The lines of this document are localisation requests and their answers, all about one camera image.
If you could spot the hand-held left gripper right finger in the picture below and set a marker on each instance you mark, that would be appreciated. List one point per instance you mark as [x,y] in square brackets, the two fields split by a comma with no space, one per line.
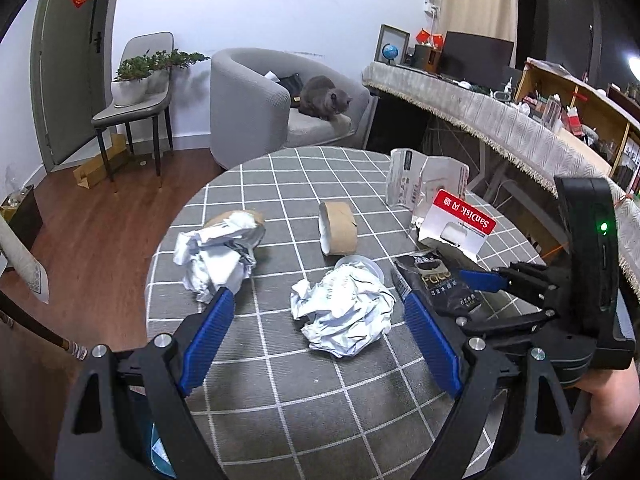
[432,345]

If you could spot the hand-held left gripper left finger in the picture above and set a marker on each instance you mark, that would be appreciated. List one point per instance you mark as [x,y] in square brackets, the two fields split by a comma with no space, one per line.
[210,335]

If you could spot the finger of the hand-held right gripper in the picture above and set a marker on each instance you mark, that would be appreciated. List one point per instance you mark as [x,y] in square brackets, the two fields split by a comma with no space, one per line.
[510,322]
[480,281]

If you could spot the black snack packet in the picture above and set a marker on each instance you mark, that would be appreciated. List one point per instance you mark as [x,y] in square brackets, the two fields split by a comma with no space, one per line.
[440,285]

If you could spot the printed white paper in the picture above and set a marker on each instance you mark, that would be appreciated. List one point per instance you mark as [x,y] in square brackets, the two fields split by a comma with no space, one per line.
[345,315]

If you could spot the blue trash bin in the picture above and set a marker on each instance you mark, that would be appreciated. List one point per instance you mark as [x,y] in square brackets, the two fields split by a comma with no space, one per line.
[160,452]

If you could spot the person's right forearm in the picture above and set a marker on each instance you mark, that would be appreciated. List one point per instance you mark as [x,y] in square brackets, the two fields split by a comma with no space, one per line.
[615,400]

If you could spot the red white card package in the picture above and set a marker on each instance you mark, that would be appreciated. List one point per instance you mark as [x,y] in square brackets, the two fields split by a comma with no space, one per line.
[450,220]

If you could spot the crumpled white grey paper ball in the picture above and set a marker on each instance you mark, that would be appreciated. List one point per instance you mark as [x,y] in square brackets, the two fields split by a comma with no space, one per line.
[215,265]

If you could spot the clear round plastic lid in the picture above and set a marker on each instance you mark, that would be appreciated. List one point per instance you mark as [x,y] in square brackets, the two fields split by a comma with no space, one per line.
[360,261]

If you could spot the clear plastic packaging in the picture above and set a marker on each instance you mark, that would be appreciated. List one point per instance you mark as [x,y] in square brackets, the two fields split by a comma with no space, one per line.
[402,175]

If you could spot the empty cardboard tape core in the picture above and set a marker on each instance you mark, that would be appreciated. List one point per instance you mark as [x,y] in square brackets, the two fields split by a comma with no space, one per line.
[340,232]

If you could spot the wooden desktop shelf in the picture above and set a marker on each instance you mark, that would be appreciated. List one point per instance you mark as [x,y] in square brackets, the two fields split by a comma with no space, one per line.
[620,115]

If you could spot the dark table leg with sock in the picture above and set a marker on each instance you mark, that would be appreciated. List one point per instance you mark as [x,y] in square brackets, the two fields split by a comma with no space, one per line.
[50,335]

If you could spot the fringed cream desk cloth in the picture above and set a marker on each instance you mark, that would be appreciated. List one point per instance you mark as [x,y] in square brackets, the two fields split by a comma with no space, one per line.
[500,110]

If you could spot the grey checked tablecloth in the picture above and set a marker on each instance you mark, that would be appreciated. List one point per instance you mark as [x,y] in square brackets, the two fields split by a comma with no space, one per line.
[300,185]

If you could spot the small white bottle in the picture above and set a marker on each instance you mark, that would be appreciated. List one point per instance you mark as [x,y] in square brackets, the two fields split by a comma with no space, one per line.
[508,91]

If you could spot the table with white tablecloth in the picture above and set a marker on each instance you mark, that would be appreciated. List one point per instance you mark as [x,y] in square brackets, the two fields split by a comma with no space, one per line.
[25,265]

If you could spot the flat cardboard box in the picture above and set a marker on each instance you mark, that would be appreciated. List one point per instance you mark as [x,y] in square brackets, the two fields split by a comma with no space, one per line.
[92,172]

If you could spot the dark storage box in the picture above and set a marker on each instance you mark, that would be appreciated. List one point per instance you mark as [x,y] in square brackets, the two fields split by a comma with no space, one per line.
[25,220]

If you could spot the black computer monitor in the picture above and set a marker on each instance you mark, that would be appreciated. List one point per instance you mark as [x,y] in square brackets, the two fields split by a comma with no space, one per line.
[475,60]

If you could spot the brown desk box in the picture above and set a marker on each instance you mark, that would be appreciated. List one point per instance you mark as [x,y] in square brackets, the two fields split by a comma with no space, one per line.
[425,57]

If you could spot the grey dining chair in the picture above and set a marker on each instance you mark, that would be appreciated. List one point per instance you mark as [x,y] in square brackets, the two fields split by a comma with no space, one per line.
[130,115]

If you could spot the grey armchair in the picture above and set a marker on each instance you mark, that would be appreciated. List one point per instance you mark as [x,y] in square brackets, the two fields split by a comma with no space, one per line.
[240,100]

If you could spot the grey cat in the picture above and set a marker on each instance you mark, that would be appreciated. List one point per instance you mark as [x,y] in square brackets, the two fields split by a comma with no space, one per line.
[320,95]

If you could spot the small blue globe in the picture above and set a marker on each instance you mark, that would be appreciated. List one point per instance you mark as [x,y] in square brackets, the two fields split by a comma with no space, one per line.
[390,51]

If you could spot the small red flags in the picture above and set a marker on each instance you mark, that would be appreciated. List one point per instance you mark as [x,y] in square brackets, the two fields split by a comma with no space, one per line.
[430,37]

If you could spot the bonsai plant in white pot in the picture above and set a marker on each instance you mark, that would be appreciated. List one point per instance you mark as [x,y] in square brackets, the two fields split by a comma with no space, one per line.
[127,94]
[157,80]

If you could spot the black bag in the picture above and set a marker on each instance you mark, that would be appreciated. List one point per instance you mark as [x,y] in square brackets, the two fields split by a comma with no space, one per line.
[291,89]

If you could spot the grey green door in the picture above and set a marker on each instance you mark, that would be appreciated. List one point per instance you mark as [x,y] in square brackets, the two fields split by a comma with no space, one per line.
[65,85]

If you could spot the grey picture frame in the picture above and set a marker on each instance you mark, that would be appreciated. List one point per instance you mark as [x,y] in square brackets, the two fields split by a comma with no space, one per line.
[395,35]

